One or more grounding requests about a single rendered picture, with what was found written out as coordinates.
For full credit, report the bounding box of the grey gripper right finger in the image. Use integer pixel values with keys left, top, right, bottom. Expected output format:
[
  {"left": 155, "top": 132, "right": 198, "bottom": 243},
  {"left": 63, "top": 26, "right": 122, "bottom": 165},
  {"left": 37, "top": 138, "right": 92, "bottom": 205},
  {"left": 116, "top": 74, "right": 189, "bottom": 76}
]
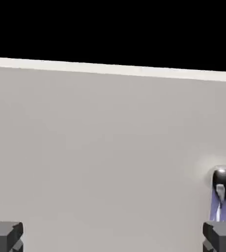
[{"left": 202, "top": 220, "right": 226, "bottom": 252}]

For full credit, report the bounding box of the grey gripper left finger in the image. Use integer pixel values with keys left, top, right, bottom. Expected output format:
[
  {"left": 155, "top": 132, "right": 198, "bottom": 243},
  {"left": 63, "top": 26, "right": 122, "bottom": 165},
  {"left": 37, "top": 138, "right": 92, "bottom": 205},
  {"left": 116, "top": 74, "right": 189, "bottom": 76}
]
[{"left": 0, "top": 220, "right": 24, "bottom": 252}]

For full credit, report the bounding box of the pale grey cabinet door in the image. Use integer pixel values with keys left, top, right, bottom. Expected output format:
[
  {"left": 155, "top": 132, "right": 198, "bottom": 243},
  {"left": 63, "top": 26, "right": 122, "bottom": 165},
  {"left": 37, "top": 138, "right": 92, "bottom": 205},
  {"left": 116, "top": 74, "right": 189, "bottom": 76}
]
[{"left": 0, "top": 65, "right": 226, "bottom": 252}]

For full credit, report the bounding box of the pale grey cabinet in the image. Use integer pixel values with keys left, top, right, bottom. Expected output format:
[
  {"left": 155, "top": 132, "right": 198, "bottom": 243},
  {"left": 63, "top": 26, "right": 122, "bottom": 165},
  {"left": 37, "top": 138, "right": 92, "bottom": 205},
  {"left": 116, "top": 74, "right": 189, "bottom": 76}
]
[{"left": 0, "top": 56, "right": 226, "bottom": 252}]

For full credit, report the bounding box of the curved shiny dark metal handle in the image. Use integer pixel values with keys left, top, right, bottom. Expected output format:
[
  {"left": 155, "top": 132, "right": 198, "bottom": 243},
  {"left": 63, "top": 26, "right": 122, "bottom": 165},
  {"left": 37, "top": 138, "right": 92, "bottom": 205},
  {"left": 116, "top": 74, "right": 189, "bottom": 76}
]
[{"left": 209, "top": 165, "right": 226, "bottom": 222}]

